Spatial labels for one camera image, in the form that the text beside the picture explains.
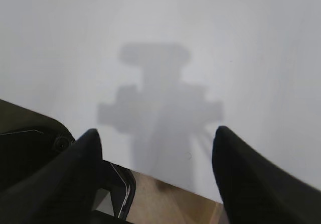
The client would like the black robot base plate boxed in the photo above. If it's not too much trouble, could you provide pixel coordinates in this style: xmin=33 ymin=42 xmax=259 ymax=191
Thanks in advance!
xmin=1 ymin=100 xmax=136 ymax=223

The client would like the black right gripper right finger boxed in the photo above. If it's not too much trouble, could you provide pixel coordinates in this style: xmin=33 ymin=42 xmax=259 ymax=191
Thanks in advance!
xmin=212 ymin=126 xmax=320 ymax=223

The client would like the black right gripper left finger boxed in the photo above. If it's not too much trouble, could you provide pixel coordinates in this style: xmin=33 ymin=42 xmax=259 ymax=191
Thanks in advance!
xmin=1 ymin=129 xmax=102 ymax=223

